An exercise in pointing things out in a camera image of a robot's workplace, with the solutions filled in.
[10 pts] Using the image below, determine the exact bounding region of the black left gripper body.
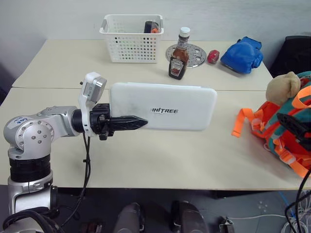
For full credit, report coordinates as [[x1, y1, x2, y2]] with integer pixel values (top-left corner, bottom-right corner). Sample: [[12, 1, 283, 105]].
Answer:
[[89, 103, 115, 141]]

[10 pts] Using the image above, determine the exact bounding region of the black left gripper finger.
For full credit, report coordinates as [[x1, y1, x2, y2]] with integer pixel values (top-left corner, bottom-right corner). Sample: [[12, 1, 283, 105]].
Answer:
[[110, 116, 149, 132]]

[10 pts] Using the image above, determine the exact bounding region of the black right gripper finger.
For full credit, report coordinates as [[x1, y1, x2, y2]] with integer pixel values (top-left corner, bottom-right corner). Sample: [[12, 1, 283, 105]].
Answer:
[[276, 112, 308, 142]]

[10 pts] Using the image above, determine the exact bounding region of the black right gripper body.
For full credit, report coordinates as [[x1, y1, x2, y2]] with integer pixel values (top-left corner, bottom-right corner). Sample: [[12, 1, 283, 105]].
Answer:
[[300, 133, 311, 150]]

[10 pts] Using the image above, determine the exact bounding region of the orange and teal backpack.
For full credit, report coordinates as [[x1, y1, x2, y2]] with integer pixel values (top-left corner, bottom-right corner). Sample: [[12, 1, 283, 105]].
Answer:
[[231, 71, 311, 178]]

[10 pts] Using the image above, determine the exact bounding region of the white rectangular box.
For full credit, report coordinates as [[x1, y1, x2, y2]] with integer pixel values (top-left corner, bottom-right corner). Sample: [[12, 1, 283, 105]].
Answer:
[[109, 82, 218, 132]]

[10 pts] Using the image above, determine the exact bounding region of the tan plush toy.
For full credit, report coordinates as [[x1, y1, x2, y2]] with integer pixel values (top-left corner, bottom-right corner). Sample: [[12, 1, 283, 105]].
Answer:
[[264, 71, 302, 106]]

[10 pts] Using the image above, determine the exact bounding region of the black chair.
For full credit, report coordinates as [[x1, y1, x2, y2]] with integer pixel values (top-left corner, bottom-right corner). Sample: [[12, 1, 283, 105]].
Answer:
[[269, 35, 311, 79]]

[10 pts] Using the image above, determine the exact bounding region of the white perforated plastic basket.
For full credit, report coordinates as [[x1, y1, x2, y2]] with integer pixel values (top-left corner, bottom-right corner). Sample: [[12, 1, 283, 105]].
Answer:
[[98, 14, 165, 64]]

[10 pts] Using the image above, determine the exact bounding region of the glass ketchup bottle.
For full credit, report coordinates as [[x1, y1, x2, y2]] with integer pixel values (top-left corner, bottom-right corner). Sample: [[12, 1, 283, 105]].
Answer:
[[167, 27, 191, 80]]

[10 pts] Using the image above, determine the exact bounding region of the blue boxing glove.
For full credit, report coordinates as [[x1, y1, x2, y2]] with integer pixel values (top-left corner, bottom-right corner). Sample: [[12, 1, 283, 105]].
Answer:
[[220, 36, 264, 77]]

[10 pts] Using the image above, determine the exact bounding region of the dark rounded shape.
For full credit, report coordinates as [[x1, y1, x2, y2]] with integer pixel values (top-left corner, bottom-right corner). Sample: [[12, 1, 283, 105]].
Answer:
[[171, 200, 210, 233], [113, 202, 145, 233]]

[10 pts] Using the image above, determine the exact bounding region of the round perforated metal plate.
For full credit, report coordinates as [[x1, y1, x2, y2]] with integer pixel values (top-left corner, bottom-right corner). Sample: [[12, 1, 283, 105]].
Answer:
[[165, 44, 207, 69]]

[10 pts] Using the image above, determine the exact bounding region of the black object in basket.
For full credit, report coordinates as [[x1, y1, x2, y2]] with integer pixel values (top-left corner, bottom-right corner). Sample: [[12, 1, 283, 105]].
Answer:
[[144, 20, 160, 33]]

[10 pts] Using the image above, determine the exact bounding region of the small red round fruit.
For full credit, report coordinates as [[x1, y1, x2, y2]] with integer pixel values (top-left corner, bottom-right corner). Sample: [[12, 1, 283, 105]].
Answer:
[[207, 50, 221, 65]]

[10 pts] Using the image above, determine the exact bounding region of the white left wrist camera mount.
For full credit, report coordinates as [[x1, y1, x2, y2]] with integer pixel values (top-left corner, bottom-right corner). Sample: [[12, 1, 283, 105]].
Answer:
[[77, 72, 108, 137]]

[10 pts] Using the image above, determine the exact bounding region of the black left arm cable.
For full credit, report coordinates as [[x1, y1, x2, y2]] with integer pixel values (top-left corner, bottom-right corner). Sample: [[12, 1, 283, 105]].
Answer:
[[52, 133, 91, 233]]

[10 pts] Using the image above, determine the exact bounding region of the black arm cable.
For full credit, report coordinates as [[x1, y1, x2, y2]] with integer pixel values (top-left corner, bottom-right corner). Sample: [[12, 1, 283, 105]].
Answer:
[[285, 169, 311, 233], [52, 133, 91, 233]]

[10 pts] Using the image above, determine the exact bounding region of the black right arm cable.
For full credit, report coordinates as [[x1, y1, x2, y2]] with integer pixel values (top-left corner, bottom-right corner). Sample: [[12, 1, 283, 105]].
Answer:
[[285, 169, 311, 233]]

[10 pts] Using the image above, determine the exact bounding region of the blue floor cable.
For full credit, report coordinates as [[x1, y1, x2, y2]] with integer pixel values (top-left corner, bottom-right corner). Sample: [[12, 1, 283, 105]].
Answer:
[[277, 190, 297, 220]]

